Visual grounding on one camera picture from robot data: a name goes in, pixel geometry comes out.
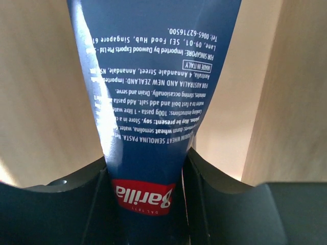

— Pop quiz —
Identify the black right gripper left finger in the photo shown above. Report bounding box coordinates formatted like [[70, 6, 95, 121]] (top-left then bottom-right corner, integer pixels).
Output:
[[1, 158, 119, 244]]

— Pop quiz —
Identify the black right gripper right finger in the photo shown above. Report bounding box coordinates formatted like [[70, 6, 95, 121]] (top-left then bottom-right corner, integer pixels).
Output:
[[183, 149, 326, 244]]

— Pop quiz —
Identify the blue pasta box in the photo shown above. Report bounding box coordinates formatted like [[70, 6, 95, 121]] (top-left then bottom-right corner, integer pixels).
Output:
[[67, 1, 241, 244]]

